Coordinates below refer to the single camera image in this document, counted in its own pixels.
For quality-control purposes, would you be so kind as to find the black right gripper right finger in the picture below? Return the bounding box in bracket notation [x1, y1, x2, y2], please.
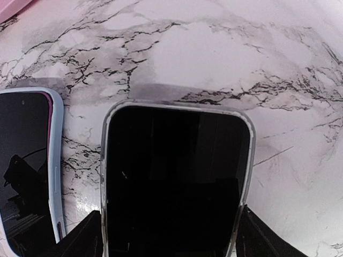
[235, 205, 306, 257]

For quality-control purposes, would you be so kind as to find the black smartphone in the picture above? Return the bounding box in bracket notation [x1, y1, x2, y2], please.
[106, 105, 251, 257]

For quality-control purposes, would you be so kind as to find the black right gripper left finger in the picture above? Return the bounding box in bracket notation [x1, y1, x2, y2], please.
[42, 210, 103, 257]

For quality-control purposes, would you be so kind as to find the clear phone case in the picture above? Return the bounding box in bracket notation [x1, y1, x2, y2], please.
[100, 99, 257, 257]

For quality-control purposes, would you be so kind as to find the light blue phone case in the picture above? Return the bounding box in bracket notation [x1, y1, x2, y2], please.
[0, 87, 66, 257]

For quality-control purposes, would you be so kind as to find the pink plate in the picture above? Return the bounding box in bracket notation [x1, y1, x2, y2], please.
[0, 0, 36, 23]

